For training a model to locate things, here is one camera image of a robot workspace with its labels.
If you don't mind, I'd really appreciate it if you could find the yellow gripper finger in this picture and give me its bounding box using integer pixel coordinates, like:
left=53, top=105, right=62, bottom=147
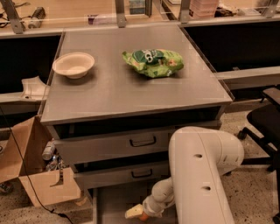
left=125, top=204, right=144, bottom=219

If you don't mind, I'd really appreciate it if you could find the orange can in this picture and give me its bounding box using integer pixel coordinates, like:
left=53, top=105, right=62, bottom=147
left=139, top=213, right=149, bottom=221

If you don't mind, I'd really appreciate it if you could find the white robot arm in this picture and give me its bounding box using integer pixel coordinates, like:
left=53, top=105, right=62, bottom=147
left=125, top=126, right=244, bottom=224

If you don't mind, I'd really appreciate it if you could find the grey open bottom drawer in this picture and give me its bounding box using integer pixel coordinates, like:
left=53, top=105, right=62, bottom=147
left=93, top=181, right=178, bottom=224

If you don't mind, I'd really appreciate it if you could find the grey middle drawer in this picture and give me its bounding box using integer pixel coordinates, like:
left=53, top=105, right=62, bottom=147
left=74, top=161, right=169, bottom=190

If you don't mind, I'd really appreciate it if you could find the grey top drawer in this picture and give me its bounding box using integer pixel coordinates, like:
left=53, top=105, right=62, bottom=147
left=55, top=121, right=221, bottom=165

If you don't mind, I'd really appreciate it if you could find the silver can in box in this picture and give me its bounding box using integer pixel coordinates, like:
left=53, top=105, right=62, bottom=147
left=42, top=141, right=55, bottom=161

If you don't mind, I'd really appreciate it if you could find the grey metal drawer cabinet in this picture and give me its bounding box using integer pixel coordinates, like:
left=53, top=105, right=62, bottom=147
left=39, top=24, right=234, bottom=224

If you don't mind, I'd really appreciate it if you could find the brown cardboard box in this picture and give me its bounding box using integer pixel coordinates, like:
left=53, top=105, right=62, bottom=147
left=0, top=117, right=81, bottom=207

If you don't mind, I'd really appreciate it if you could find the green chip bag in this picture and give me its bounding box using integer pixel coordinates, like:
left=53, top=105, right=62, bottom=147
left=122, top=49, right=184, bottom=79

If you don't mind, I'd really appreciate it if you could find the white paper bowl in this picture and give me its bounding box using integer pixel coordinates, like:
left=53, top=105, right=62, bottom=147
left=52, top=52, right=95, bottom=79

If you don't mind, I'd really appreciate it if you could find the black office chair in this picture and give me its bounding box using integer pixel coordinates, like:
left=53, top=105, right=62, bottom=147
left=224, top=87, right=280, bottom=224

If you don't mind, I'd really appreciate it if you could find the small purple object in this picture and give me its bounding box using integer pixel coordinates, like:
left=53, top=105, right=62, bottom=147
left=87, top=15, right=96, bottom=25

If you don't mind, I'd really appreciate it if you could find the dark box on shelf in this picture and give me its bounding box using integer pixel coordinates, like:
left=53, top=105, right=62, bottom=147
left=129, top=0, right=145, bottom=15

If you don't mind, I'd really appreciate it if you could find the pink plastic container stack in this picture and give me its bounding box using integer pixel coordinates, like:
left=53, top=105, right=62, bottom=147
left=189, top=0, right=219, bottom=19

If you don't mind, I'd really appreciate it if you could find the black floor cable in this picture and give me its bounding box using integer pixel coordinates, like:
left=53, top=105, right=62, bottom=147
left=0, top=108, right=74, bottom=224

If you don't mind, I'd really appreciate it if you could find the white plastic bracket part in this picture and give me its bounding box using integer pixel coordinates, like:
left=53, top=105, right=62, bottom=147
left=21, top=76, right=50, bottom=101

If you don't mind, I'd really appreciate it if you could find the middle metal shelf post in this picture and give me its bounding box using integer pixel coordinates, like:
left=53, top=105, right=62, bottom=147
left=115, top=0, right=126, bottom=28

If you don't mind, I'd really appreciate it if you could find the metal shelf post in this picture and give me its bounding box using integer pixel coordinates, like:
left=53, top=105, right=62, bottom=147
left=178, top=0, right=191, bottom=24
left=0, top=0, right=25, bottom=34
left=115, top=0, right=126, bottom=28

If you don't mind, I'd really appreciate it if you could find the right metal shelf post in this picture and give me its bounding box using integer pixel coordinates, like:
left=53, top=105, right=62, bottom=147
left=178, top=0, right=191, bottom=24

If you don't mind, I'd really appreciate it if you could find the left metal shelf post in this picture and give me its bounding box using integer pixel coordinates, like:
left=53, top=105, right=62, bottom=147
left=0, top=0, right=25, bottom=34

